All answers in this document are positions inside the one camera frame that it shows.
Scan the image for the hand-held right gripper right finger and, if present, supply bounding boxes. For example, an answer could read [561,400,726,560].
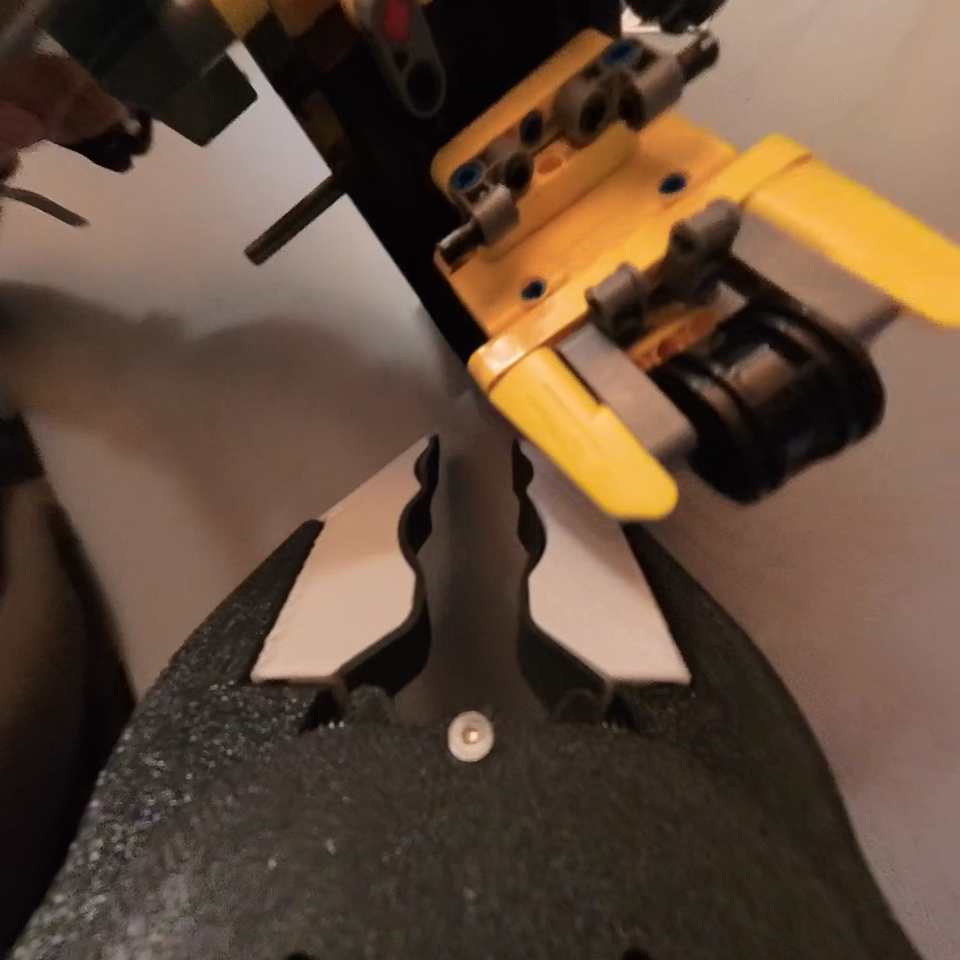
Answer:
[512,438,693,702]

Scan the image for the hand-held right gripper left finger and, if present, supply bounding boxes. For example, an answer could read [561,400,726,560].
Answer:
[249,433,445,687]

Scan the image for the yellow grey building-block toy vehicle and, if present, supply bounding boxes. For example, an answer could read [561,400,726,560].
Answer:
[90,0,960,505]

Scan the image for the person's left hand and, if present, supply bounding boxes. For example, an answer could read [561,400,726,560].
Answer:
[0,45,151,174]

